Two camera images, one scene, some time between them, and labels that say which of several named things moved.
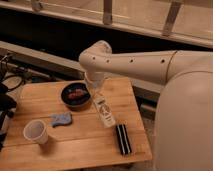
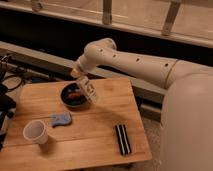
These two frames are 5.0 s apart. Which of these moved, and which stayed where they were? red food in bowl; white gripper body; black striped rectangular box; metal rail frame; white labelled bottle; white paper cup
Moved: white labelled bottle; white gripper body
Stayed: metal rail frame; black striped rectangular box; white paper cup; red food in bowl
